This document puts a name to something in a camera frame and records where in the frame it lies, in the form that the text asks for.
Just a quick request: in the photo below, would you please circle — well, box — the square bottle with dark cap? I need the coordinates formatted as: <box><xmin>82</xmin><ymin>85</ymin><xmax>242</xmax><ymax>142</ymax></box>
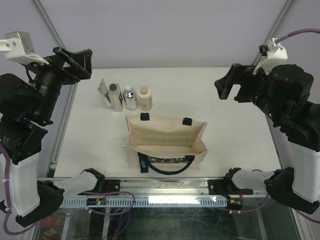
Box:
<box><xmin>108</xmin><ymin>83</ymin><xmax>124</xmax><ymax>112</ymax></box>

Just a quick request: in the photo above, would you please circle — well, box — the beige bottle with round cap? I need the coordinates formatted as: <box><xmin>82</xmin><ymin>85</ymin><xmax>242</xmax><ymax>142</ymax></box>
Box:
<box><xmin>138</xmin><ymin>86</ymin><xmax>153</xmax><ymax>111</ymax></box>

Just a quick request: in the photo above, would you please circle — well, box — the cream canvas tote bag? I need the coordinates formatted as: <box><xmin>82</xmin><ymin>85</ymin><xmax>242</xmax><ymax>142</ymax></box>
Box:
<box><xmin>123</xmin><ymin>112</ymin><xmax>209</xmax><ymax>175</ymax></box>

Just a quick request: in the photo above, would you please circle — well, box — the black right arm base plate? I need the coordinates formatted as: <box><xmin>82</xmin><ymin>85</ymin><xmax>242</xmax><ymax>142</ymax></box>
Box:
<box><xmin>207</xmin><ymin>179</ymin><xmax>238</xmax><ymax>196</ymax></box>

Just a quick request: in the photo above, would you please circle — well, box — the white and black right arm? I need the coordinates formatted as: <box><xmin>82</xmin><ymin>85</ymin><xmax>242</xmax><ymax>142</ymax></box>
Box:
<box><xmin>214</xmin><ymin>63</ymin><xmax>320</xmax><ymax>215</ymax></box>

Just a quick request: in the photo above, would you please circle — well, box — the white slotted cable duct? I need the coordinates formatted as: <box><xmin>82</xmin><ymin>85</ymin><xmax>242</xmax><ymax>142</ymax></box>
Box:
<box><xmin>60</xmin><ymin>195</ymin><xmax>227</xmax><ymax>209</ymax></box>

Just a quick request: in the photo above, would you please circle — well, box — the aluminium front rail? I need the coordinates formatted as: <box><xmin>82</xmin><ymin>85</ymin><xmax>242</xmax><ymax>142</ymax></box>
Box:
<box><xmin>32</xmin><ymin>177</ymin><xmax>283</xmax><ymax>200</ymax></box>

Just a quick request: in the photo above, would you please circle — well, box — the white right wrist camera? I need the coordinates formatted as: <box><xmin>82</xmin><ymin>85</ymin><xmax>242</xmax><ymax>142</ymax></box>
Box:
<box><xmin>253</xmin><ymin>38</ymin><xmax>288</xmax><ymax>75</ymax></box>

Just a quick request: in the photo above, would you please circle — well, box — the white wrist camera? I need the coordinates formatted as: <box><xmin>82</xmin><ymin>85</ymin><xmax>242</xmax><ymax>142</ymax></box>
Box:
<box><xmin>0</xmin><ymin>31</ymin><xmax>50</xmax><ymax>66</ymax></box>
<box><xmin>253</xmin><ymin>38</ymin><xmax>288</xmax><ymax>75</ymax></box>

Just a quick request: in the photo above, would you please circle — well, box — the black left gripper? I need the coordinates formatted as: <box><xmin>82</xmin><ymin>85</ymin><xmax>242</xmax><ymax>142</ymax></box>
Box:
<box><xmin>25</xmin><ymin>45</ymin><xmax>94</xmax><ymax>122</ymax></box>

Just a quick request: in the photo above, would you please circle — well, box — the clear bottle with white cap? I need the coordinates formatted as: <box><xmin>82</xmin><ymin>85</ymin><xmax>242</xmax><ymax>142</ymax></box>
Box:
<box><xmin>122</xmin><ymin>85</ymin><xmax>139</xmax><ymax>110</ymax></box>

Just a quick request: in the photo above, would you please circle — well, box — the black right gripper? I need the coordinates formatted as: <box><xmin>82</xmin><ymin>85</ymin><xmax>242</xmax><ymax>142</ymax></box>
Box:
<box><xmin>214</xmin><ymin>63</ymin><xmax>284</xmax><ymax>124</ymax></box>

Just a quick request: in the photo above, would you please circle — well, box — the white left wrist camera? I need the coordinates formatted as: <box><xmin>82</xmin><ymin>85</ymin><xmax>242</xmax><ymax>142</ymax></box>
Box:
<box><xmin>0</xmin><ymin>31</ymin><xmax>50</xmax><ymax>66</ymax></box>

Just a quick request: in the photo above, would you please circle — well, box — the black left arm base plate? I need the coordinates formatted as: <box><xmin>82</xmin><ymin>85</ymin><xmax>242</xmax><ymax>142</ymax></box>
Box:
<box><xmin>77</xmin><ymin>178</ymin><xmax>121</xmax><ymax>196</ymax></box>

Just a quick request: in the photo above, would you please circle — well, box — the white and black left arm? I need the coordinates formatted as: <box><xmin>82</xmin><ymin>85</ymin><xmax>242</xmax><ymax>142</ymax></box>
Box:
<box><xmin>0</xmin><ymin>47</ymin><xmax>105</xmax><ymax>227</ymax></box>

